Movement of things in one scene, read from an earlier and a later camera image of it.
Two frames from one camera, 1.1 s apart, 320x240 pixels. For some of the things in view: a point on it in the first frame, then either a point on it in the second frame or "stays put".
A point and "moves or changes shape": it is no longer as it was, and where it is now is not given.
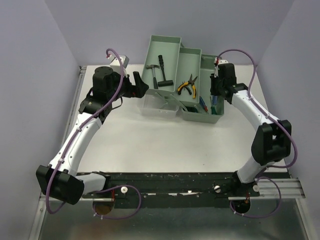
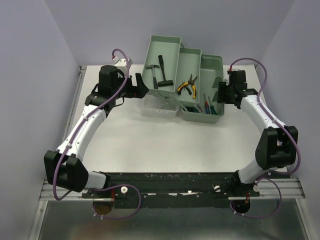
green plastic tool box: [179, 80] stays put
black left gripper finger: [141, 87] stays put
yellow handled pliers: [185, 84] stays put
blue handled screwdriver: [201, 101] moves or changes shape
